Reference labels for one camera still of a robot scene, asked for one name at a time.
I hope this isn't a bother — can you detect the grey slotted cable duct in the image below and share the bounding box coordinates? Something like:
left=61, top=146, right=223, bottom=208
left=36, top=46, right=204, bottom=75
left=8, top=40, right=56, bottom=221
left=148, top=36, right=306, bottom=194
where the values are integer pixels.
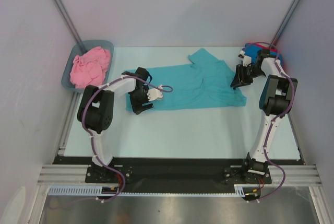
left=48, top=185, right=259, bottom=197

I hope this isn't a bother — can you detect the aluminium frame rail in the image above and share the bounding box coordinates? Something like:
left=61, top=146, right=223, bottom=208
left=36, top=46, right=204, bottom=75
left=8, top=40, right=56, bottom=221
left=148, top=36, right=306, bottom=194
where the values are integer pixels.
left=37, top=164, right=322, bottom=187

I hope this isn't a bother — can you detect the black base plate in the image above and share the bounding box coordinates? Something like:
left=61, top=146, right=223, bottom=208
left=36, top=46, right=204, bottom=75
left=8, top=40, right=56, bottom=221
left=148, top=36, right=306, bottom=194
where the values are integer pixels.
left=52, top=155, right=305, bottom=193

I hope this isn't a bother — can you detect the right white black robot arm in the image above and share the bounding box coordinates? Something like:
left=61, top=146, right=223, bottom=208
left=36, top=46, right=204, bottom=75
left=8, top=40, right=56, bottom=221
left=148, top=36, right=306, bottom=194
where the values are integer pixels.
left=230, top=49, right=298, bottom=183

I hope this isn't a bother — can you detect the pink crumpled t shirt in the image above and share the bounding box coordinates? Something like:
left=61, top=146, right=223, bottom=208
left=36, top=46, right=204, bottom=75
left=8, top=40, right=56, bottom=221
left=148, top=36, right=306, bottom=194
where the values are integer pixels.
left=70, top=46, right=111, bottom=89

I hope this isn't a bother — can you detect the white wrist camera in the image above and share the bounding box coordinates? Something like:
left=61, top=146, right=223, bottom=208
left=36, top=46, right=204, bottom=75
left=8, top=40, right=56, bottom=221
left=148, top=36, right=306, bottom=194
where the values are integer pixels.
left=147, top=85, right=163, bottom=102
left=238, top=50, right=252, bottom=67

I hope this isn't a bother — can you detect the left corner aluminium post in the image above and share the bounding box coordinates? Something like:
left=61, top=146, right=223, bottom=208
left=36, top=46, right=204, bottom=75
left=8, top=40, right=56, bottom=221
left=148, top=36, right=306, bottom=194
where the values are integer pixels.
left=52, top=0, right=81, bottom=43

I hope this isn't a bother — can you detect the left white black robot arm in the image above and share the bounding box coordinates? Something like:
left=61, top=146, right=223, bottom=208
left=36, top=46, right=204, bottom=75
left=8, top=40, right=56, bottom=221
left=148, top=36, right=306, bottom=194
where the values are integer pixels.
left=77, top=67, right=153, bottom=182

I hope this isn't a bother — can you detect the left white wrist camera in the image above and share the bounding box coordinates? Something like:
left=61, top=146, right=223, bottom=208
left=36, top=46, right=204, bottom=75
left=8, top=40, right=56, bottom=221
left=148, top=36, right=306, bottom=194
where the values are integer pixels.
left=147, top=85, right=163, bottom=102

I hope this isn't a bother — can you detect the right corner aluminium post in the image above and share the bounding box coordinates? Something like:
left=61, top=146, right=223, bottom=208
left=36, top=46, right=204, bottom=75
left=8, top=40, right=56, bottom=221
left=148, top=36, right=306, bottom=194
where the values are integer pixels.
left=271, top=0, right=302, bottom=45

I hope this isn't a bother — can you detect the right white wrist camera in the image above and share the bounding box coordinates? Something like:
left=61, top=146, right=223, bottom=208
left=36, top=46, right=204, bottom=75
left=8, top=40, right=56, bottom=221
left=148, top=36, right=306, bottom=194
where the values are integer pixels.
left=238, top=50, right=252, bottom=67

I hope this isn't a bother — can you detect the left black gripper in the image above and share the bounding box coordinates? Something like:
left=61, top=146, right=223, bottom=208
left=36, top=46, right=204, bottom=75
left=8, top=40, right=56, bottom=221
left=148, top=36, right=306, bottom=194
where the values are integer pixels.
left=130, top=86, right=153, bottom=114

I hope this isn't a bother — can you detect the corner aluminium post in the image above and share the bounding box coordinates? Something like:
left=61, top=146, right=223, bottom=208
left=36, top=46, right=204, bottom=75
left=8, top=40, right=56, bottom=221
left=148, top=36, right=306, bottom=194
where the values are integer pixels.
left=271, top=0, right=302, bottom=45
left=52, top=0, right=81, bottom=43

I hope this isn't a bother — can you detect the blue folded t shirt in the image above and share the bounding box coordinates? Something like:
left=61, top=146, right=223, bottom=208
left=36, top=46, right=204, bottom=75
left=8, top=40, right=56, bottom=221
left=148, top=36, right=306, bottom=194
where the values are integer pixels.
left=241, top=43, right=283, bottom=64

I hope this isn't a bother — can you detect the teal t shirt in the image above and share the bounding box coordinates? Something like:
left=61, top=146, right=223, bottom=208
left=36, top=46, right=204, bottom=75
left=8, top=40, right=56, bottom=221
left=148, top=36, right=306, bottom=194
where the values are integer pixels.
left=125, top=48, right=247, bottom=113

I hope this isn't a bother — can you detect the grey plastic basket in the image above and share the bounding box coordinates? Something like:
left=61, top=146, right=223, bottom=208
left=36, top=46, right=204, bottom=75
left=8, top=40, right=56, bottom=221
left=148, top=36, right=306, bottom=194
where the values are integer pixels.
left=61, top=40, right=114, bottom=93

